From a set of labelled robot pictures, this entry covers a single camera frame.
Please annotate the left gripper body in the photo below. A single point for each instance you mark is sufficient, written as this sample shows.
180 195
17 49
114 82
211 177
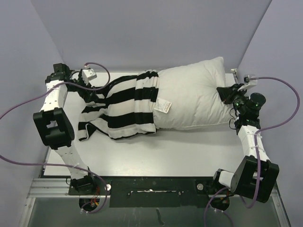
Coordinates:
82 91

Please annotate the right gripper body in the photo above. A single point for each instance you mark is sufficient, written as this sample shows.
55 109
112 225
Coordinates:
236 96

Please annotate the black white striped pillowcase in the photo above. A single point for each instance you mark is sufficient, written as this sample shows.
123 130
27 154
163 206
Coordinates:
123 109

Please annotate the white pillow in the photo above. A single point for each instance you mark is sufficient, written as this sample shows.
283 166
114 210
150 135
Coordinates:
192 96

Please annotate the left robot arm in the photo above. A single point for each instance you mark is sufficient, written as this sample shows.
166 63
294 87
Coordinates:
56 131

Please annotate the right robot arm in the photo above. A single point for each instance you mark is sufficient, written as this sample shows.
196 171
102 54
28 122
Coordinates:
256 175

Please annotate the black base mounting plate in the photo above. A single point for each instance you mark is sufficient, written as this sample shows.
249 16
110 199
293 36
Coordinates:
160 192

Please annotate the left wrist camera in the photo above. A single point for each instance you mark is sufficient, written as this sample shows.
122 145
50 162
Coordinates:
87 75

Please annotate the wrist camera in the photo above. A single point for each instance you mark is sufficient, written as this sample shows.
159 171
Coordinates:
250 80
87 75

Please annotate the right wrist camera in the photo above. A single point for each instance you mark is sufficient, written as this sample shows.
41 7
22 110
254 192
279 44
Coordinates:
250 80

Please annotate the aluminium frame rail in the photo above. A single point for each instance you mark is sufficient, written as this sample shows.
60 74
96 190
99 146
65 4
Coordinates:
48 188

